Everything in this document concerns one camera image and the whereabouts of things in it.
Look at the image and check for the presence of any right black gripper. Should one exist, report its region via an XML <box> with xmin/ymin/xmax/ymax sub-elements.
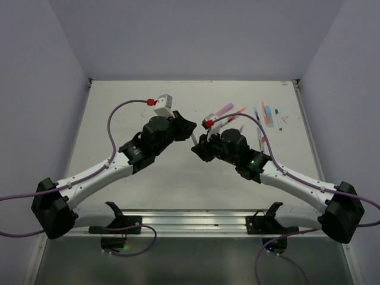
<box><xmin>192</xmin><ymin>129</ymin><xmax>239</xmax><ymax>166</ymax></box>

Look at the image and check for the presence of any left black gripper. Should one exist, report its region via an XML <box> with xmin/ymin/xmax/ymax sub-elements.
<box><xmin>153</xmin><ymin>110</ymin><xmax>195</xmax><ymax>156</ymax></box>

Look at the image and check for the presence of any grey marker pen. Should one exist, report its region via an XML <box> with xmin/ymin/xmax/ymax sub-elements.
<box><xmin>191</xmin><ymin>133</ymin><xmax>198</xmax><ymax>145</ymax></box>

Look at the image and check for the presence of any red pen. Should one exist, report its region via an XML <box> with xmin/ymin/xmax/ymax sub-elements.
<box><xmin>222</xmin><ymin>116</ymin><xmax>238</xmax><ymax>126</ymax></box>

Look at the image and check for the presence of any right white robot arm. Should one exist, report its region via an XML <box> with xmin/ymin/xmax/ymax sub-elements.
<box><xmin>191</xmin><ymin>129</ymin><xmax>365</xmax><ymax>244</ymax></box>

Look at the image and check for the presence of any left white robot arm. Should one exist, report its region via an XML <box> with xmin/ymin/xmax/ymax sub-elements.
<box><xmin>31</xmin><ymin>111</ymin><xmax>196</xmax><ymax>239</ymax></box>

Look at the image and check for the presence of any orange pen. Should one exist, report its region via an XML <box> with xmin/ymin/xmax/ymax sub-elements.
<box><xmin>261</xmin><ymin>101</ymin><xmax>268</xmax><ymax>125</ymax></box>

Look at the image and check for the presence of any pink highlighter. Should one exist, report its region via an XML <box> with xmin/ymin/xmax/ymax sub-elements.
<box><xmin>215</xmin><ymin>103</ymin><xmax>234</xmax><ymax>117</ymax></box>

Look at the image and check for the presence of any pink capped marker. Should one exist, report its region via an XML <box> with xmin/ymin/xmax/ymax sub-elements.
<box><xmin>256</xmin><ymin>127</ymin><xmax>265</xmax><ymax>153</ymax></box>

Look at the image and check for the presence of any light blue highlighter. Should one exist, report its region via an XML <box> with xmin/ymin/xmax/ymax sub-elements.
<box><xmin>265</xmin><ymin>105</ymin><xmax>274</xmax><ymax>128</ymax></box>

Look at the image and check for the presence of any green capped marker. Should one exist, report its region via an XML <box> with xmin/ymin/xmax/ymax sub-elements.
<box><xmin>275</xmin><ymin>109</ymin><xmax>283</xmax><ymax>131</ymax></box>

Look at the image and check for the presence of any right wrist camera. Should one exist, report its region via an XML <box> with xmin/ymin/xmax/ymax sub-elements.
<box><xmin>202</xmin><ymin>114</ymin><xmax>223</xmax><ymax>141</ymax></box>

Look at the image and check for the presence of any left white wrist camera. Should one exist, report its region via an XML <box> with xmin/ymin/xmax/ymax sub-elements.
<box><xmin>154</xmin><ymin>94</ymin><xmax>174</xmax><ymax>118</ymax></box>

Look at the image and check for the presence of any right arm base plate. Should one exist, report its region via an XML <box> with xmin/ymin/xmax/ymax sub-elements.
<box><xmin>245</xmin><ymin>216</ymin><xmax>299</xmax><ymax>235</ymax></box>

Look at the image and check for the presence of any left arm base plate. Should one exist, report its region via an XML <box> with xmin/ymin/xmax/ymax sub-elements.
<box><xmin>88</xmin><ymin>216</ymin><xmax>143</xmax><ymax>235</ymax></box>

